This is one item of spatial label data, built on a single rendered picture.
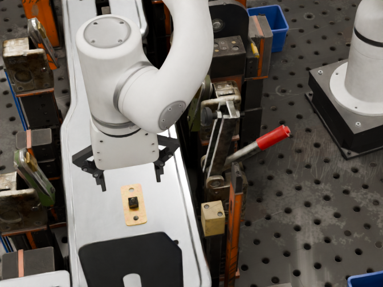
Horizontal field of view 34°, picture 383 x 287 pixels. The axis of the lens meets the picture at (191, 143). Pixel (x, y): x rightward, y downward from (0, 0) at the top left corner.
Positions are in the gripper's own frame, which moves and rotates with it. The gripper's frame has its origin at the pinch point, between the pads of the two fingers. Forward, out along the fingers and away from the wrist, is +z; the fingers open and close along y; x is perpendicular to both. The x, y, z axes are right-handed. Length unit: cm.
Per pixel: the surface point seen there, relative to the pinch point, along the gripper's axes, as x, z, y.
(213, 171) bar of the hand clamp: 1.9, -0.4, -13.7
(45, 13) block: -76, 25, 15
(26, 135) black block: -20.6, 9.4, 18.4
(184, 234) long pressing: 7.8, 8.2, -7.5
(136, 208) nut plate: 1.1, 7.9, -0.2
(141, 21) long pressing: -47.5, 8.2, -8.1
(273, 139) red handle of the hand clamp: 1.0, -5.1, -23.8
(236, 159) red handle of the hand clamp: 0.8, -1.2, -17.8
